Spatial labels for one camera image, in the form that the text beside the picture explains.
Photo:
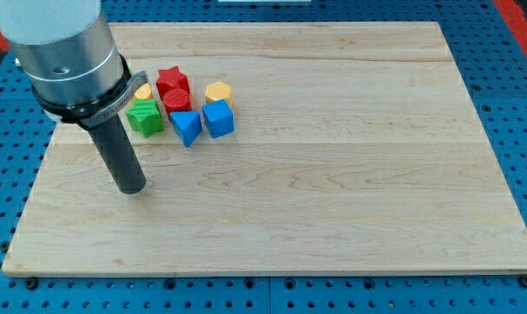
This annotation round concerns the blue triangle block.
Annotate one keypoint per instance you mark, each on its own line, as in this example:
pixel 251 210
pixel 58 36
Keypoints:
pixel 187 126

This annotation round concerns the red star block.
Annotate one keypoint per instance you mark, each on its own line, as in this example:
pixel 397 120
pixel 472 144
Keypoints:
pixel 170 79

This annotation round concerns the red cylinder block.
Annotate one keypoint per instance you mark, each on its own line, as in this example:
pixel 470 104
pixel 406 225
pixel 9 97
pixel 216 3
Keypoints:
pixel 177 100

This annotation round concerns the wooden board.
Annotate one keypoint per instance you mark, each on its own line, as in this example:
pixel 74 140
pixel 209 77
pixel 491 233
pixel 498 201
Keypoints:
pixel 357 151

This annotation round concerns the yellow hexagon block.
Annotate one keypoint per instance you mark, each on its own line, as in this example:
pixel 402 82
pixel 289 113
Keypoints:
pixel 218 91

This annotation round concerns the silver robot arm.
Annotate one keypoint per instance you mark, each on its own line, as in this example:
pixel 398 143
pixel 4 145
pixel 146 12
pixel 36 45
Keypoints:
pixel 68 52

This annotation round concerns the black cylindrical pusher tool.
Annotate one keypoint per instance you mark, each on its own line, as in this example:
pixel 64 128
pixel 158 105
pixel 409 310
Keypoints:
pixel 115 149

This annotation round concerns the blue cube block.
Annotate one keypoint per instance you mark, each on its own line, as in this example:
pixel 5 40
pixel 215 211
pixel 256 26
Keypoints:
pixel 219 118

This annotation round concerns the green star block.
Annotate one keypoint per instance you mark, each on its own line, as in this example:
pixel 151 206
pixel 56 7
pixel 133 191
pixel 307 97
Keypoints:
pixel 144 117

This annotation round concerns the yellow round block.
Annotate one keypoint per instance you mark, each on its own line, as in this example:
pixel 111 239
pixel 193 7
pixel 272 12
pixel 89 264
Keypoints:
pixel 145 92

